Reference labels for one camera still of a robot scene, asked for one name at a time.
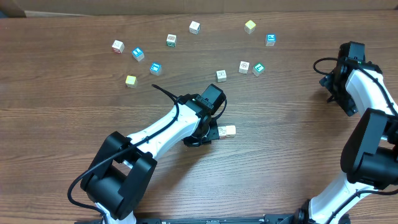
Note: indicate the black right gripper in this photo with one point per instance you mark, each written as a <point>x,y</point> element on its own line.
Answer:
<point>347,104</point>

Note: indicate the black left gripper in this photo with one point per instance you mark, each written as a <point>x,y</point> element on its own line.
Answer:
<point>213,133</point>

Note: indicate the red-sided wooden block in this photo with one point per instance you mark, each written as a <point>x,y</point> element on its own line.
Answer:
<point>222,132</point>

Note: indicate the yellow-top wooden block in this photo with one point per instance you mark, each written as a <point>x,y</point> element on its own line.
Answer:
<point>230,131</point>
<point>249,26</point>
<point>131,81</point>

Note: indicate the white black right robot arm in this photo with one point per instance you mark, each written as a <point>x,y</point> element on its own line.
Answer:
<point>369,158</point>

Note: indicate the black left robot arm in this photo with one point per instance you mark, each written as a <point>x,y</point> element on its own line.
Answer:
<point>118,176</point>

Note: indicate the green R wooden block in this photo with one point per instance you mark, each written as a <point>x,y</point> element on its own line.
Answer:
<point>221,76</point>

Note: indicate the blue-sided plain-top wooden block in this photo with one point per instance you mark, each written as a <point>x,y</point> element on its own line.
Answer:
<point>243,67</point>

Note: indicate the blue-top wooden block right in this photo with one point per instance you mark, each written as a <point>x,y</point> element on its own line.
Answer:
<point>270,40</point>

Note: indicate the blue-top wooden block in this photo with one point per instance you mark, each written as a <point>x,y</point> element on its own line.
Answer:
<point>138,54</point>
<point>156,69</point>
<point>270,40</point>

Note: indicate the green-top wooden block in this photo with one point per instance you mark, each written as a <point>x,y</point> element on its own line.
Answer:
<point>258,69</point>

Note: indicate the blue-top wooden block lower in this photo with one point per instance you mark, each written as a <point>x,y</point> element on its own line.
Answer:
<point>156,69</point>

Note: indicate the green B wooden block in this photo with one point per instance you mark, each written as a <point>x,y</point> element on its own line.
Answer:
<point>171,40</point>

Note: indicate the blue-top wooden block upper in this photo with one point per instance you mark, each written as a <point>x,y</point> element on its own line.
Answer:
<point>138,54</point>

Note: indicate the plain-top wooden block far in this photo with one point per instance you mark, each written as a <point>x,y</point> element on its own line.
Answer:
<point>194,27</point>

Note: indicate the red U wooden block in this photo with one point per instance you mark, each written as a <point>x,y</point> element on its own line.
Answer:
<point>118,46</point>

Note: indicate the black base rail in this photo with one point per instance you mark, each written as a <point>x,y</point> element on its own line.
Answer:
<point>267,219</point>

